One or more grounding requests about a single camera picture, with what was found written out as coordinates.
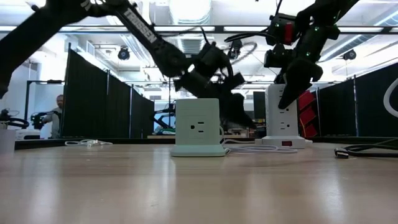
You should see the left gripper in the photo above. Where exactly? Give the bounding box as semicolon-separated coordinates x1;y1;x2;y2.
174;70;258;130

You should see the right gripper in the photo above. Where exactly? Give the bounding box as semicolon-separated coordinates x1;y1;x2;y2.
277;57;325;110

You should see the white tower power strip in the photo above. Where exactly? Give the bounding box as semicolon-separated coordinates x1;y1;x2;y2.
254;83;313;149

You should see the mint green power cube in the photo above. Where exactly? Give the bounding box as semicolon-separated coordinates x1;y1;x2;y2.
170;98;226;157

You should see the lavender USB cable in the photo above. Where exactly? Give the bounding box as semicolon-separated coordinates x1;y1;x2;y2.
223;139;299;154

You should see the black USB cable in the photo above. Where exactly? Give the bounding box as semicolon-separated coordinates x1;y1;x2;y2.
333;138;398;159

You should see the red shelf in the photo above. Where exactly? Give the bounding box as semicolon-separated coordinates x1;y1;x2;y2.
297;90;320;138

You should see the black curtain white logo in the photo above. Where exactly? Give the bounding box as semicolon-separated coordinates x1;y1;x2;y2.
317;62;398;138

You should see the black ceiling spotlight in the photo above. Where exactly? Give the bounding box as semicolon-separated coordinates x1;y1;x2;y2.
342;49;358;61
116;45;131;62

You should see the black overhead rig beam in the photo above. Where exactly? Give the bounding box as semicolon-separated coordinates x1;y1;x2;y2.
0;24;398;34

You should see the black curtain partition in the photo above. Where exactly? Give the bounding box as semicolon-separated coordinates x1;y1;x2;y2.
61;43;155;139

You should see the person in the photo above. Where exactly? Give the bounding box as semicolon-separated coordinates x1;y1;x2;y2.
42;94;65;139

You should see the white box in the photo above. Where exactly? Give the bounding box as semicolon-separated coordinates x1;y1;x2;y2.
14;128;42;141

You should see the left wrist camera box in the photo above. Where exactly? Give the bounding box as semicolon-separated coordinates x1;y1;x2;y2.
197;42;233;77

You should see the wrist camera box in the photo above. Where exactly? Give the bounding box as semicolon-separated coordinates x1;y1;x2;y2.
197;42;233;77
263;12;297;68

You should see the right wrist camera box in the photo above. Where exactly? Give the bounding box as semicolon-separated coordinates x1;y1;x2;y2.
263;12;297;68

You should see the black aluminium table frame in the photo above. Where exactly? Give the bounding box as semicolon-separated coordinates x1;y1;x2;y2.
14;136;398;151

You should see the white coiled USB cable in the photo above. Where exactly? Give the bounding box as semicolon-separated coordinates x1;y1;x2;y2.
64;138;113;147

